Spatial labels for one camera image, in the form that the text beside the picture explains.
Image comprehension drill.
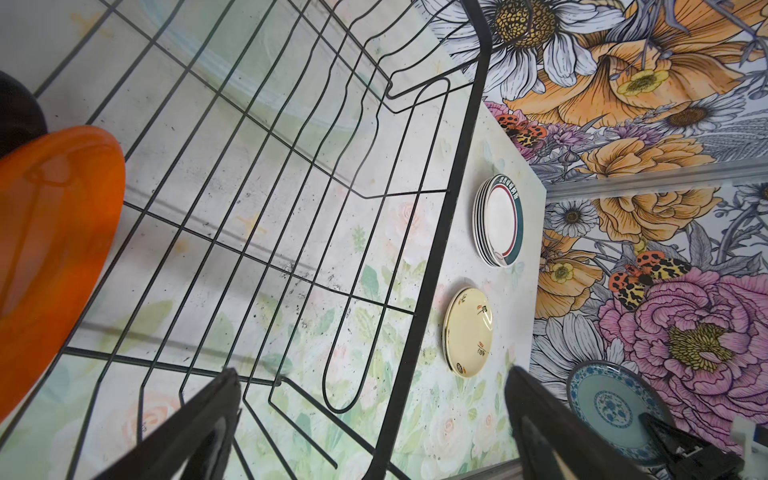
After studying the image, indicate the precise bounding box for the black plate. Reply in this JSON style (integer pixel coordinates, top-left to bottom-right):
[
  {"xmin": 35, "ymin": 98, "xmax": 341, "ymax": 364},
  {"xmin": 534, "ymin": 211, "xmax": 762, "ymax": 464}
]
[{"xmin": 0, "ymin": 72, "xmax": 48, "ymax": 157}]

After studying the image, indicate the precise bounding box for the orange plate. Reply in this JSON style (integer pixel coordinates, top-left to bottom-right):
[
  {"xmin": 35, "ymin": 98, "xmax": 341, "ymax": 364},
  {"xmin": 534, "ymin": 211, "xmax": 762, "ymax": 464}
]
[{"xmin": 1, "ymin": 126, "xmax": 126, "ymax": 418}]

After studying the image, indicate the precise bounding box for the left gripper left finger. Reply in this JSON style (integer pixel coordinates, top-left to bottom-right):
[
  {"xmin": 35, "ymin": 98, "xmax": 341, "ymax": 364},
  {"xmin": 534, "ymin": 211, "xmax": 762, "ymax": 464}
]
[{"xmin": 98, "ymin": 368, "xmax": 241, "ymax": 479}]

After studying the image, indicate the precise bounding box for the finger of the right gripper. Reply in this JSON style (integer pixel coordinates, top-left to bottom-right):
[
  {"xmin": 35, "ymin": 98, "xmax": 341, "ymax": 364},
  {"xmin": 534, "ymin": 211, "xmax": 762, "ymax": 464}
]
[{"xmin": 639, "ymin": 413, "xmax": 744, "ymax": 480}]

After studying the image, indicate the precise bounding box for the black wire dish rack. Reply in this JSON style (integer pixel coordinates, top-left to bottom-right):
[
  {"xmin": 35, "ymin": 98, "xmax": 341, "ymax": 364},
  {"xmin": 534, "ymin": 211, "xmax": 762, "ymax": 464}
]
[{"xmin": 1, "ymin": 1, "xmax": 471, "ymax": 479}]

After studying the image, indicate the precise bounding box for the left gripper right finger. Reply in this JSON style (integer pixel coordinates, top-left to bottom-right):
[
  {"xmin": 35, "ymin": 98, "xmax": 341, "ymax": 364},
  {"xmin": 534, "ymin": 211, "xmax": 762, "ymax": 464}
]
[{"xmin": 504, "ymin": 366, "xmax": 649, "ymax": 480}]

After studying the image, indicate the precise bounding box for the white plate red green band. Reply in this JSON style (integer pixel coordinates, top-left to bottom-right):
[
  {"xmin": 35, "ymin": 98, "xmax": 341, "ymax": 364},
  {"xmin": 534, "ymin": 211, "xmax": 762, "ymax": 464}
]
[{"xmin": 479, "ymin": 174, "xmax": 524, "ymax": 267}]

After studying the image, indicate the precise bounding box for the teal patterned plate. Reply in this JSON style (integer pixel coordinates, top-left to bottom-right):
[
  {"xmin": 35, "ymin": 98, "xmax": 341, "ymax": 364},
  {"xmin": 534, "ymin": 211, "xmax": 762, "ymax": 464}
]
[{"xmin": 566, "ymin": 361, "xmax": 674, "ymax": 467}]

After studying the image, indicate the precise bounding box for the cream plate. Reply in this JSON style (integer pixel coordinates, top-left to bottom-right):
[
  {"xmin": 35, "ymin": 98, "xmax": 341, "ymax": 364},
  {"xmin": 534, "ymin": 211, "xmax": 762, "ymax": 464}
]
[{"xmin": 442, "ymin": 287, "xmax": 494, "ymax": 379}]

